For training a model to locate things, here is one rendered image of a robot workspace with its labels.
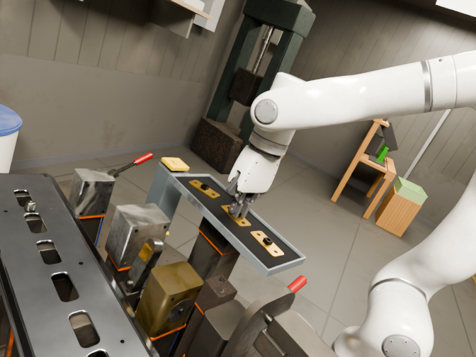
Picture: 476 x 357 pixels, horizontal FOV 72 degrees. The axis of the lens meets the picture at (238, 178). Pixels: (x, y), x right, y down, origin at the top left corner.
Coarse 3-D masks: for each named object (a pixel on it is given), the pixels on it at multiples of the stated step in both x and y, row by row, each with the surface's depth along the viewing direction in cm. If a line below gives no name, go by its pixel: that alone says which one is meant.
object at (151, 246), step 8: (152, 240) 66; (160, 240) 68; (144, 248) 66; (152, 248) 66; (160, 248) 67; (144, 256) 66; (152, 256) 66; (136, 264) 68; (144, 264) 67; (152, 264) 67; (128, 272) 69; (136, 272) 68; (144, 272) 67; (128, 280) 68; (136, 280) 67; (144, 280) 69; (128, 288) 68; (136, 288) 68
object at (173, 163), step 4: (164, 160) 92; (168, 160) 93; (172, 160) 94; (176, 160) 95; (180, 160) 96; (168, 164) 91; (172, 164) 91; (176, 164) 92; (180, 164) 93; (184, 164) 94; (172, 168) 90; (176, 168) 91; (180, 168) 92; (184, 168) 93; (188, 168) 94
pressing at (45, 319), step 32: (0, 192) 78; (32, 192) 83; (0, 224) 70; (64, 224) 77; (0, 256) 63; (32, 256) 65; (64, 256) 68; (96, 256) 71; (0, 288) 58; (32, 288) 59; (96, 288) 64; (32, 320) 54; (64, 320) 56; (96, 320) 58; (128, 320) 61; (32, 352) 50; (64, 352) 51; (96, 352) 53; (128, 352) 55
